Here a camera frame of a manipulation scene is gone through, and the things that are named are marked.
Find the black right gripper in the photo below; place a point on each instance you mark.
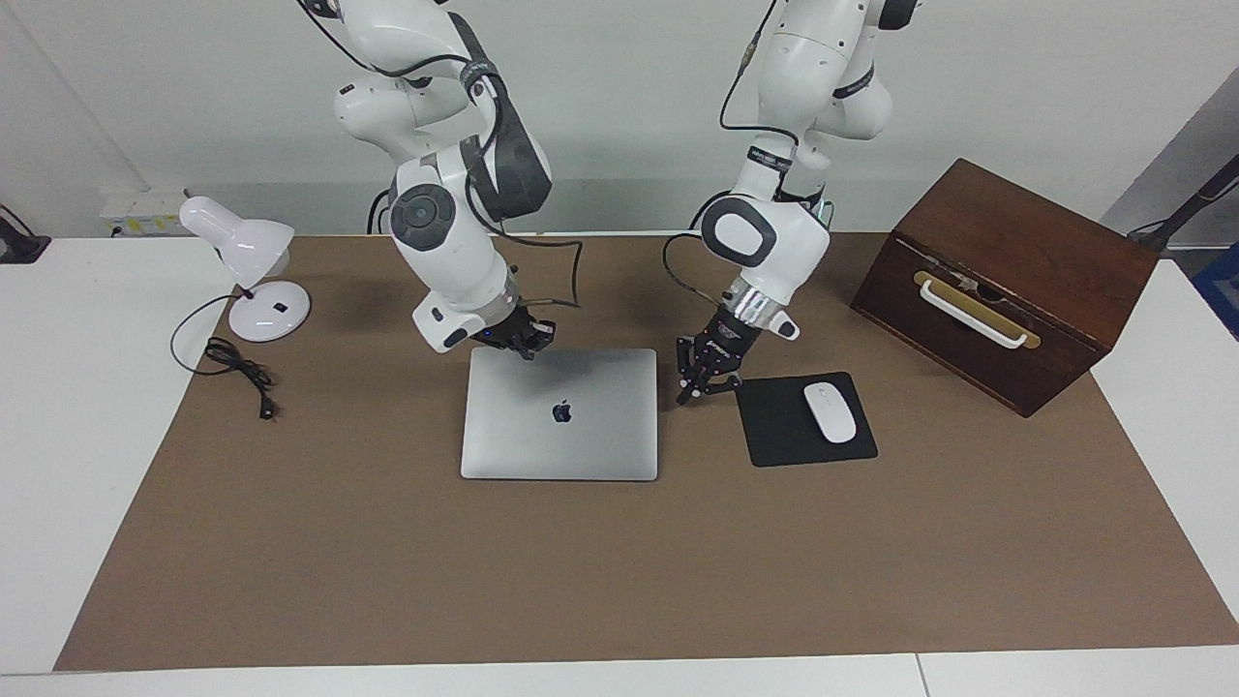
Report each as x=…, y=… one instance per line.
x=505, y=331

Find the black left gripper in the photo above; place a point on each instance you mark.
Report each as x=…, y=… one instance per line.
x=721, y=341

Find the silver grey laptop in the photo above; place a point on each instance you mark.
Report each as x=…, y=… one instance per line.
x=561, y=445

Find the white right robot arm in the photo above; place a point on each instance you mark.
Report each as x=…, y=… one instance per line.
x=455, y=252

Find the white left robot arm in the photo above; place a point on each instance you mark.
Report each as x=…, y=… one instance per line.
x=765, y=237

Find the black mouse pad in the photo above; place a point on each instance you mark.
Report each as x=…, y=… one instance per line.
x=784, y=431

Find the white computer mouse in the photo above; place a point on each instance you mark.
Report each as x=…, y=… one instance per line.
x=831, y=413

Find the brown table mat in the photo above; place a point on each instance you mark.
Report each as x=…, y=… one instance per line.
x=581, y=581

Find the white desk lamp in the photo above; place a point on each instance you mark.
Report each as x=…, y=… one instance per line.
x=242, y=237

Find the dark brown wooden box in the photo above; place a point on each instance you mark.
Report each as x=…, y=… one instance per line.
x=1065, y=242

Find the white power strip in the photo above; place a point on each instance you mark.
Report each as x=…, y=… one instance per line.
x=140, y=211

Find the black stand pole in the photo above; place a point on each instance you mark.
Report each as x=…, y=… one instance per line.
x=1195, y=198

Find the blue object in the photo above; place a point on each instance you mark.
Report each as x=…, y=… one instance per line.
x=1222, y=290

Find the black clamp mount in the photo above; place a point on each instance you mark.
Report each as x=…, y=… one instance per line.
x=19, y=242

